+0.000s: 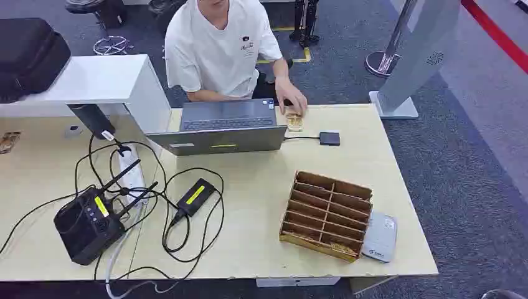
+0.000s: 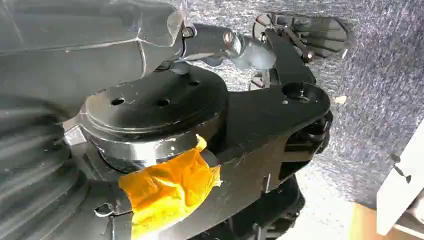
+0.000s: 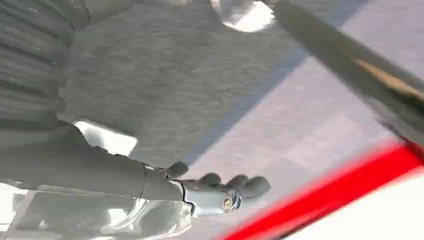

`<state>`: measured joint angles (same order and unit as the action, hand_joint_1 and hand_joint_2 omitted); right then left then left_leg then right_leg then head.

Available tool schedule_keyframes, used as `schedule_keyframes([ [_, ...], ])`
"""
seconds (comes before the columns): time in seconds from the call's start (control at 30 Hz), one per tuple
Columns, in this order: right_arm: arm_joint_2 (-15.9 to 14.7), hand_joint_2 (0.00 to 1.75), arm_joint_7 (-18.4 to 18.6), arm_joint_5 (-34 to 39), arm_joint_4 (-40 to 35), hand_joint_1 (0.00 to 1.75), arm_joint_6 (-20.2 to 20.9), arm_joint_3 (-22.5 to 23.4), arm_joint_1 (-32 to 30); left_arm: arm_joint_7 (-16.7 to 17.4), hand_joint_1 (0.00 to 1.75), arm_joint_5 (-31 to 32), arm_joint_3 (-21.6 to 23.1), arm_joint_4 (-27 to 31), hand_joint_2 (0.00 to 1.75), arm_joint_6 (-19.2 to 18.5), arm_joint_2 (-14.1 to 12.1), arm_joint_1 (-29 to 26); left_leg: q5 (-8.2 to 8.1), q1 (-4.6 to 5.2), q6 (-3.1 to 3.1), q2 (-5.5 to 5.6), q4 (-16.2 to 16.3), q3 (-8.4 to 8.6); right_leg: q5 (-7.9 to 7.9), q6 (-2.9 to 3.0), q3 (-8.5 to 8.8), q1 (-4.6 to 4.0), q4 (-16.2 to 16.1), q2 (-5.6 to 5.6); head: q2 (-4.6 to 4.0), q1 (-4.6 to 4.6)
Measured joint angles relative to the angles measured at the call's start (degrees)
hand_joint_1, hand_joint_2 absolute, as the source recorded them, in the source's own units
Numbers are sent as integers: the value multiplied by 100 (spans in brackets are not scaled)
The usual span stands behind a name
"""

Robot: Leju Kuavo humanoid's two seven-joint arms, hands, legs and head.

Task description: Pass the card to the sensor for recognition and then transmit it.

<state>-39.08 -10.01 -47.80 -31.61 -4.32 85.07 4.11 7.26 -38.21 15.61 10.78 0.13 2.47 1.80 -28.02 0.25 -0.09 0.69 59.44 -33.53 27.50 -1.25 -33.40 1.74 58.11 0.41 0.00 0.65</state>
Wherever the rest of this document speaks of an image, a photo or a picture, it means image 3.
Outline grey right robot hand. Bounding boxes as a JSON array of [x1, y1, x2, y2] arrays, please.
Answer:
[[0, 122, 273, 240]]

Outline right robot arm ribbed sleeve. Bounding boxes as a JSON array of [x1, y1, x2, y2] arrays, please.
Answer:
[[0, 0, 91, 133]]

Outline grey kiosk stand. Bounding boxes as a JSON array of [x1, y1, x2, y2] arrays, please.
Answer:
[[271, 0, 424, 148]]

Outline silver stanchion post with base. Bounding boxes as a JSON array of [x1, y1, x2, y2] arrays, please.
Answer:
[[210, 0, 276, 33]]

